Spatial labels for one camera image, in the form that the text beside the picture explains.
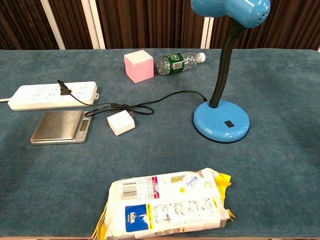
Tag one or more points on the blue gooseneck desk lamp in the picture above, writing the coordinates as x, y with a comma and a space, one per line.
215, 117

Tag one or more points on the white power strip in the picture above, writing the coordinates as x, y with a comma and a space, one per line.
37, 97

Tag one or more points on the blue-grey table cloth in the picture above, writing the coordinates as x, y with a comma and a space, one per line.
160, 155

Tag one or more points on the white charger adapter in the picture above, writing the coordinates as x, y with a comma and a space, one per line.
121, 123

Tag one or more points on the pink foam cube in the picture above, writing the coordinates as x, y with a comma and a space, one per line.
138, 66

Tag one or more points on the clear plastic water bottle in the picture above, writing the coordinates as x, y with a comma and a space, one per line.
175, 62

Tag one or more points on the white wet wipes package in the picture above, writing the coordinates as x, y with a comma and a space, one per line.
162, 207

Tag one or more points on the dark brown curtain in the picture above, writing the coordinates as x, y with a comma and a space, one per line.
150, 25

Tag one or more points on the silver digital kitchen scale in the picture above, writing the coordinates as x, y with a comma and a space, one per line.
57, 125

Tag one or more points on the white upright frame post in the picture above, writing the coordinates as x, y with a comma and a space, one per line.
206, 35

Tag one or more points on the white double frame post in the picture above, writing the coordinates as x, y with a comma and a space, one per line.
93, 25

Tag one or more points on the white slanted frame post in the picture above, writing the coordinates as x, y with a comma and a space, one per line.
53, 25

